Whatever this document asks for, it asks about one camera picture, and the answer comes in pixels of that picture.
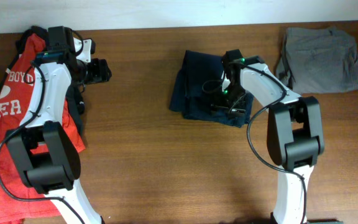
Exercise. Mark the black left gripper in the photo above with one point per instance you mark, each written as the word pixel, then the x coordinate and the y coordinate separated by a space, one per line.
pixel 100 71

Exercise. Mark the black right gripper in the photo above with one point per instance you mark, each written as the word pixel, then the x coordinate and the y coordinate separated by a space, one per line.
pixel 237 109

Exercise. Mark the dark teal shorts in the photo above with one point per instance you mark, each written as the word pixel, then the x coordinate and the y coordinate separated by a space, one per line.
pixel 199 74

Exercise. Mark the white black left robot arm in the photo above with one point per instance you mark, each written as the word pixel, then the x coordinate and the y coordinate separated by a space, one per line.
pixel 42 152

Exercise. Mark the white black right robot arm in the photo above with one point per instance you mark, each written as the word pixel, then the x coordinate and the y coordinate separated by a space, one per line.
pixel 294 129

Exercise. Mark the folded grey garment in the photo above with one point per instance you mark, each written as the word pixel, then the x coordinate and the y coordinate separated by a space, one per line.
pixel 318 61

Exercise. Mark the red printed t-shirt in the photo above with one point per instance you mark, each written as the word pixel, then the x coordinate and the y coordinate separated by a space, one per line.
pixel 15 92

